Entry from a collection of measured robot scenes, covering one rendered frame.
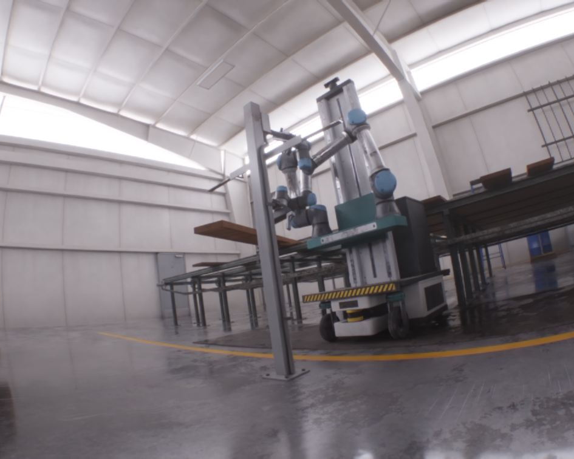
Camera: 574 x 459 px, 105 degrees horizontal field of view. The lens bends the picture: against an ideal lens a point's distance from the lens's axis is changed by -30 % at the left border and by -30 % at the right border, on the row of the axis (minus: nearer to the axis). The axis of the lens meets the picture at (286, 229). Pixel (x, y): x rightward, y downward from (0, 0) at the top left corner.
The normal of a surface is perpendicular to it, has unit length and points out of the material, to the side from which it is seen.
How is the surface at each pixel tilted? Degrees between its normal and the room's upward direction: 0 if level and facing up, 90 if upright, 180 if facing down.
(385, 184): 98
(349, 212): 90
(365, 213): 90
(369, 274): 90
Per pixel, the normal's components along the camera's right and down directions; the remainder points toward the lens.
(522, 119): -0.69, -0.09
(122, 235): 0.47, -0.23
